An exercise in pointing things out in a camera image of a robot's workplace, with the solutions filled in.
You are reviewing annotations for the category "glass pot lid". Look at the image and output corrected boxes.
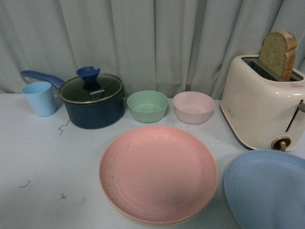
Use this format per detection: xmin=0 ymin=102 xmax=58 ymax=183
xmin=59 ymin=66 xmax=123 ymax=104

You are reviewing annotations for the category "pink plastic bowl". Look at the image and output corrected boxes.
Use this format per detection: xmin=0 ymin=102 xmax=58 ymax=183
xmin=173 ymin=91 xmax=215 ymax=125

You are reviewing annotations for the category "cream two-slot toaster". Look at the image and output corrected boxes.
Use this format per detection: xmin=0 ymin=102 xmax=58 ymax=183
xmin=220 ymin=55 xmax=305 ymax=151

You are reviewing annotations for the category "grey curtain backdrop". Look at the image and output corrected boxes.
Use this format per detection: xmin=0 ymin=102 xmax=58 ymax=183
xmin=0 ymin=0 xmax=305 ymax=99

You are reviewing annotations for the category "pink plastic plate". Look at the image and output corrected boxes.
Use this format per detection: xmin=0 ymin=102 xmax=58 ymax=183
xmin=98 ymin=125 xmax=218 ymax=224

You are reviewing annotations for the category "dark blue saucepan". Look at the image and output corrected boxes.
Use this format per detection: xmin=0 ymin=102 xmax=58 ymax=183
xmin=21 ymin=70 xmax=124 ymax=129

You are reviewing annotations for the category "bread slice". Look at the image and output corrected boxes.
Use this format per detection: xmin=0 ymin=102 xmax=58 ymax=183
xmin=259 ymin=31 xmax=297 ymax=81

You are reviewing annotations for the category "green plastic bowl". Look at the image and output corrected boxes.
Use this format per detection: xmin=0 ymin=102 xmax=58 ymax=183
xmin=127 ymin=90 xmax=168 ymax=123

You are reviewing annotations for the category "blue plastic plate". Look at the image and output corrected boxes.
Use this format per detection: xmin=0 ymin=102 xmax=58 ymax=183
xmin=224 ymin=150 xmax=305 ymax=229

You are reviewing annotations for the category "light blue plastic cup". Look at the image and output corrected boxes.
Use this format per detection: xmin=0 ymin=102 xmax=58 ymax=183
xmin=22 ymin=82 xmax=57 ymax=117

